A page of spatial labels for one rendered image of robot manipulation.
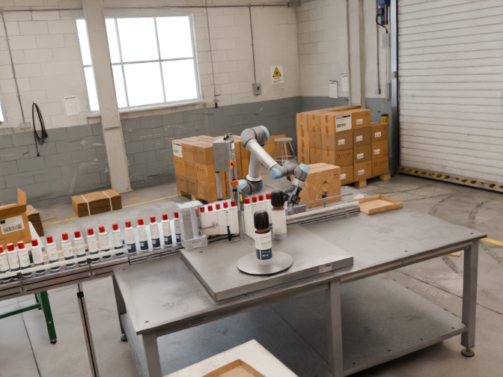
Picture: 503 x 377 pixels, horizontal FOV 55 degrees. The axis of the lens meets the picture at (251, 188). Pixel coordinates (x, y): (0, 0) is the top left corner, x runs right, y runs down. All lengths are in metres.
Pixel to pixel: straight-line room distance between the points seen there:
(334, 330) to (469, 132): 4.92
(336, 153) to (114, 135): 3.69
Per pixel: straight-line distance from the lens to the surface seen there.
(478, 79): 7.11
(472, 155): 7.28
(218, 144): 3.07
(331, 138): 6.89
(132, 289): 2.70
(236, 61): 9.30
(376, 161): 7.51
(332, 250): 2.80
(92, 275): 2.98
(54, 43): 8.25
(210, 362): 2.06
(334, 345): 2.83
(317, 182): 3.65
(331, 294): 2.68
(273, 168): 3.25
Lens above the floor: 1.94
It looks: 15 degrees down
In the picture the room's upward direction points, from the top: 5 degrees counter-clockwise
